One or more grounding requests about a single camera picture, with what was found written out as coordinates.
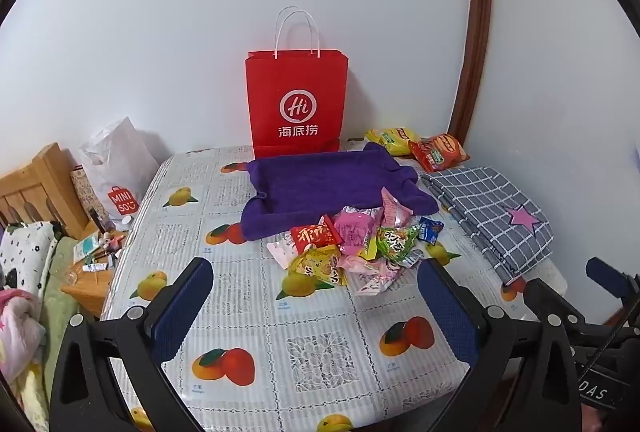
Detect brown wooden door frame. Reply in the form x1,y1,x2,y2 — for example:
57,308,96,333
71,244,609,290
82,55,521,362
446,0,493,147

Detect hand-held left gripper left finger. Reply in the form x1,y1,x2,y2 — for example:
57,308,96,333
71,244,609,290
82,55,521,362
49,257,214,432

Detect pale pink snack packet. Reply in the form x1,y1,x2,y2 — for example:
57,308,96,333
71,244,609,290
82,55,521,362
266,234,301,270

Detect grey checked cloth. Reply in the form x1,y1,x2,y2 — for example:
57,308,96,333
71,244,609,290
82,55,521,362
422,166,555,287

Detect pink white striped snack packet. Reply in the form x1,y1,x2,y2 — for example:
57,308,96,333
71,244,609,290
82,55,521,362
381,187,416,229

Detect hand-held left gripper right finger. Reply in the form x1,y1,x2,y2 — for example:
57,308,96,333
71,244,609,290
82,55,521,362
416,257,582,432

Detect green bed sheet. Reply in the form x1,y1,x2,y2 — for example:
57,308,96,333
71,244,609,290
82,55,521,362
42,237,81,403

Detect yellow chip bag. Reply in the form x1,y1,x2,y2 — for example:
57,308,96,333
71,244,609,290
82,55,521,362
365,127,423,157

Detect light pink snack packet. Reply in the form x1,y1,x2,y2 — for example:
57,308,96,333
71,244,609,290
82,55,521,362
340,254,406,297

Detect red snack packet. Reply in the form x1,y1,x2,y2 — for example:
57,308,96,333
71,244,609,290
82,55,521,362
290,215,343,255

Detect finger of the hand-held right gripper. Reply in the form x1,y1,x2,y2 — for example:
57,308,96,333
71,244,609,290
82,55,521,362
586,257,640,313
524,278,601,343

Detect fruit print tablecloth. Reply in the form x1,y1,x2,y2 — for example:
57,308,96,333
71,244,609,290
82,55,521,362
100,144,571,432

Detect wooden headboard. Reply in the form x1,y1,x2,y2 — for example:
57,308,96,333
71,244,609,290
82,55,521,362
0,143,91,237

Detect magenta snack packet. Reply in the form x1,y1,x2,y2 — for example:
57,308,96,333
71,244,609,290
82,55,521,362
332,206,386,255

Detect orange chip bag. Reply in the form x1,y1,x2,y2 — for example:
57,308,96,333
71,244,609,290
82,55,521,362
407,133,471,173

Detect blue snack packet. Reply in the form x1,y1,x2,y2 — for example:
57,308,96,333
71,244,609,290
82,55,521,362
417,217,446,245

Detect yellow snack packet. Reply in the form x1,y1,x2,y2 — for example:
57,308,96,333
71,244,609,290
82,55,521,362
286,244,348,287

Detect white dotted pillow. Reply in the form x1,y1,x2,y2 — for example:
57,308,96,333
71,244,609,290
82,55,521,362
0,221,58,297

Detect white plastic shopping bag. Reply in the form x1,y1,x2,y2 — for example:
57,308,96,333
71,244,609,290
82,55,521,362
77,116,160,230

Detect green white box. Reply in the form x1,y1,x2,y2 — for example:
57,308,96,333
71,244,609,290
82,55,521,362
74,234,103,263

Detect purple towel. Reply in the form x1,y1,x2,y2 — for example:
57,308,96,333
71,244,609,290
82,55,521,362
240,142,441,241

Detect green snack packet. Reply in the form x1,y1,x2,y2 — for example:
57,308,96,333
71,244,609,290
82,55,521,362
375,224,422,267

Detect wooden nightstand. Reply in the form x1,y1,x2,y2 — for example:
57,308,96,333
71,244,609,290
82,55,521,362
61,222,131,317

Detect red paper bag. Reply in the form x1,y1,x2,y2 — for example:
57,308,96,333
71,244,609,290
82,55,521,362
244,8,349,159

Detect pink blanket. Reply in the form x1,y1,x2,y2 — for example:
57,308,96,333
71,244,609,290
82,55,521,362
0,289,46,383

